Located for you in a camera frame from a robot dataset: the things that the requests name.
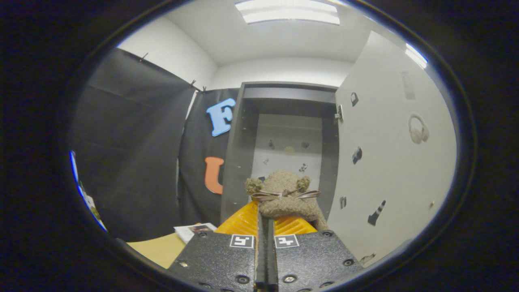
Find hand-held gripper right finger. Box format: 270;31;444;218
267;215;364;292

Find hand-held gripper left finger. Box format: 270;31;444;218
167;201;268;292

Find brown plush shoe with bow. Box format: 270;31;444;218
244;170;330;232

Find grey shoe cabinet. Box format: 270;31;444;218
220;81;341;223

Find black backdrop cloth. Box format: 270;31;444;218
69;48;240;243

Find cluttered white desk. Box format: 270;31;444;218
79;182;108;232

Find long ceiling light panel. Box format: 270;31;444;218
234;0;341;26

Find small ceiling light panel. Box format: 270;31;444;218
405;43;429;69

